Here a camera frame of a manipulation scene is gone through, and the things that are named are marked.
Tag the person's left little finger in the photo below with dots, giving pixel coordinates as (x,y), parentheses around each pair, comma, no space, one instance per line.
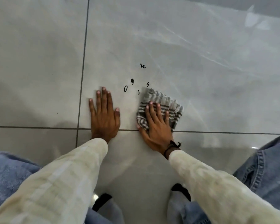
(92,108)

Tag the person's left leg blue jeans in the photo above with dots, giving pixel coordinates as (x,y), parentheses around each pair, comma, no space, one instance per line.
(7,174)

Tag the person's black shoe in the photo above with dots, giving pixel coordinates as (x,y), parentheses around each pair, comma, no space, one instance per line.
(102,200)
(180,190)

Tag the person's left black shoe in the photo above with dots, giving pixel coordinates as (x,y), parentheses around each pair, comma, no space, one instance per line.
(102,200)

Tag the person's right middle finger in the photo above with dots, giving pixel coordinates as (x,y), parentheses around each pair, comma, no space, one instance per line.
(158,113)

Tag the person's left middle finger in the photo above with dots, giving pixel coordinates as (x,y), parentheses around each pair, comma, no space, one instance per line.
(104,99)

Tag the person's leg blue jeans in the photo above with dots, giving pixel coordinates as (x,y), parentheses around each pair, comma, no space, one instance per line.
(7,174)
(268,170)

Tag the black wrist thread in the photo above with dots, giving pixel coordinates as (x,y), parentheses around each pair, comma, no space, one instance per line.
(171,146)

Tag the person's left hand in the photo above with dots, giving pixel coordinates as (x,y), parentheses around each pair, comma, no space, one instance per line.
(105,121)

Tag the person's right black shoe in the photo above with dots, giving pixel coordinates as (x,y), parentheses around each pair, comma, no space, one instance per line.
(180,190)

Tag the person's right thumb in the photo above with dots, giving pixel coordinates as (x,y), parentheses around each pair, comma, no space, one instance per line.
(141,129)

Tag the person's right hand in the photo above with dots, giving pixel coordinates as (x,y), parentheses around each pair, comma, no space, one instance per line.
(157,135)

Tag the person's right leg blue jeans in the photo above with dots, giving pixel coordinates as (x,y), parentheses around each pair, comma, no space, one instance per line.
(268,170)

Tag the person's left thumb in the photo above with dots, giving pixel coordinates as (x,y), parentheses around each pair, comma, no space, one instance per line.
(117,117)

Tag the grey striped cleaning cloth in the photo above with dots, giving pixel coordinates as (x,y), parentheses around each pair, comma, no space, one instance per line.
(161,103)

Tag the person's left forearm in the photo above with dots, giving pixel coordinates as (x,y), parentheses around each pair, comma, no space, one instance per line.
(49,184)

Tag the person's right forearm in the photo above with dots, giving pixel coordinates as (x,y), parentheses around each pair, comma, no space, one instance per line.
(224,191)

